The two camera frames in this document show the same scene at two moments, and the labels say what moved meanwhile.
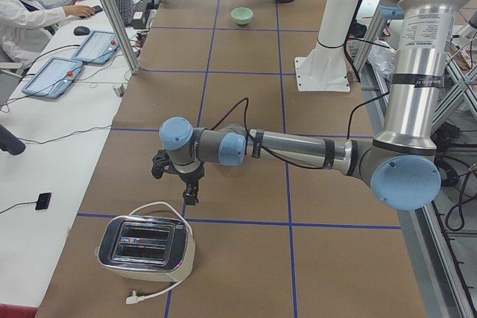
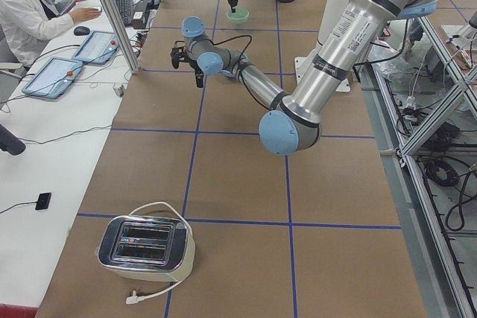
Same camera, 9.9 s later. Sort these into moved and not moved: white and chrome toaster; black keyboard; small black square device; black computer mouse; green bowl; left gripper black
Moved: green bowl; left gripper black
Not moved: small black square device; black keyboard; black computer mouse; white and chrome toaster
